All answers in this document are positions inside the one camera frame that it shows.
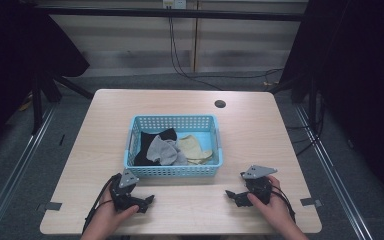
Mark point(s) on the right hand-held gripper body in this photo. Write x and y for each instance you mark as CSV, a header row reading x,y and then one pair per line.
x,y
261,188

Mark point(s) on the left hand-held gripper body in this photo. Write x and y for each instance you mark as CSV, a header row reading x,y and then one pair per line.
x,y
123,195

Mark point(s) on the person's right hand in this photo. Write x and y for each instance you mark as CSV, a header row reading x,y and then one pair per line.
x,y
275,210

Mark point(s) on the person's left hand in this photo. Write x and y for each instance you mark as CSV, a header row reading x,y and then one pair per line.
x,y
106,216

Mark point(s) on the light blue plastic basket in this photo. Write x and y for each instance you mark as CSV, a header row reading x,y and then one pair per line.
x,y
173,170

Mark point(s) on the grey sock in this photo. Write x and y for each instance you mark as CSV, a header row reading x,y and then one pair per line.
x,y
163,150

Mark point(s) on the grey tape strip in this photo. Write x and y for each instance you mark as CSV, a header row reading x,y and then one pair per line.
x,y
311,202
50,206

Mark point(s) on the black sock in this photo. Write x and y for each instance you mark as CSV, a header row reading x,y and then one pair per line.
x,y
144,146

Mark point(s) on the cream sock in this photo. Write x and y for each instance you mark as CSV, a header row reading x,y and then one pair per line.
x,y
191,148

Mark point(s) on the dark round table grommet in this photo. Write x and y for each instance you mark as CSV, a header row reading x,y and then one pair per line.
x,y
220,103

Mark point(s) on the black stand legs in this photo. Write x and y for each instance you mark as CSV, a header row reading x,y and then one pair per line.
x,y
37,103

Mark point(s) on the black curtain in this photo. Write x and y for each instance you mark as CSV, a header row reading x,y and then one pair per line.
x,y
10,66
363,83

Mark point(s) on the black horizontal bar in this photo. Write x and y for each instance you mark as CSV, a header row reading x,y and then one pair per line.
x,y
146,13

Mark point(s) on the metal floor rail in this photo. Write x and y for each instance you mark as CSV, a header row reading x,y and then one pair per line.
x,y
23,156
330,166

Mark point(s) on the white wall socket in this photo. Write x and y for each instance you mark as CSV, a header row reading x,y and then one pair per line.
x,y
174,3

